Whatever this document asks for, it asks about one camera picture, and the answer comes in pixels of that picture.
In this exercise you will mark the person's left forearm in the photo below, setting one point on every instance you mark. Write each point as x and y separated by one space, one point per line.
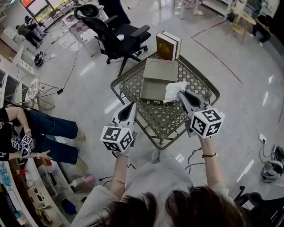
118 173

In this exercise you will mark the person's right forearm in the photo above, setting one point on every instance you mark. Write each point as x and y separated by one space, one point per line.
210 168

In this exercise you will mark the pink soft item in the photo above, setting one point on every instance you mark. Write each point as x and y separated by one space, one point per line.
88 179

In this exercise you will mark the metal mesh folding table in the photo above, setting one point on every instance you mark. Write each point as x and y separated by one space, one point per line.
164 119

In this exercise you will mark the white checkered table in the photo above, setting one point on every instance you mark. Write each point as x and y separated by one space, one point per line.
82 33

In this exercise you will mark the black wrist band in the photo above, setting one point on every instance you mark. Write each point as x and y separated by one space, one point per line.
209 155

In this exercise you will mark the black round device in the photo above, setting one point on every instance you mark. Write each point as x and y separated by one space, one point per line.
39 59

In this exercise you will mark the grey backpack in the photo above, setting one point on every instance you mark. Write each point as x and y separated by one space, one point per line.
271 171

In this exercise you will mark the round wooden table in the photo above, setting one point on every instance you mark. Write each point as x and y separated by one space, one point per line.
244 16

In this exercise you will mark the black power adapter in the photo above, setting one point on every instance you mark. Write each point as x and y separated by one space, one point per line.
60 91

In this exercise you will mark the white power strip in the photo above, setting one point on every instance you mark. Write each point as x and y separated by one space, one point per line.
262 137

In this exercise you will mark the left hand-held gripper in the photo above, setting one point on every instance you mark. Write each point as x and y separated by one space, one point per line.
117 137

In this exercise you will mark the yellow wooden chair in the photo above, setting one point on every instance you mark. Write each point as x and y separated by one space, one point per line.
237 27

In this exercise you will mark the black office chair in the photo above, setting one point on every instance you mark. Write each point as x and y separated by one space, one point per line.
115 35

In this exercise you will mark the dark hardcover book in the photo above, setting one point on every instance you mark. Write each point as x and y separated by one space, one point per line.
177 44

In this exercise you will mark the white storage shelf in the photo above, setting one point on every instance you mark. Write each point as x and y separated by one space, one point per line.
33 195

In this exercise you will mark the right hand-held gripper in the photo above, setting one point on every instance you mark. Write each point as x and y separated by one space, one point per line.
206 124

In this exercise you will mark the white paper item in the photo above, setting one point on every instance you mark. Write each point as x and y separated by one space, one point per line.
174 91

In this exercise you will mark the person's grey shoe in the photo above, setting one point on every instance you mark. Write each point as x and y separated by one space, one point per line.
155 156

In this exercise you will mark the brown hardcover book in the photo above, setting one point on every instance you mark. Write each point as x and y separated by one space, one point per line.
164 47

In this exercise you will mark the person's grey clothing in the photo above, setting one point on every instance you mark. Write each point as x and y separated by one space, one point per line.
155 177

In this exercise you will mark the black swivel chair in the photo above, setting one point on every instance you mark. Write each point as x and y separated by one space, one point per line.
261 206

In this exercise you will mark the grey box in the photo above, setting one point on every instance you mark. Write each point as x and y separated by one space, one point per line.
158 79

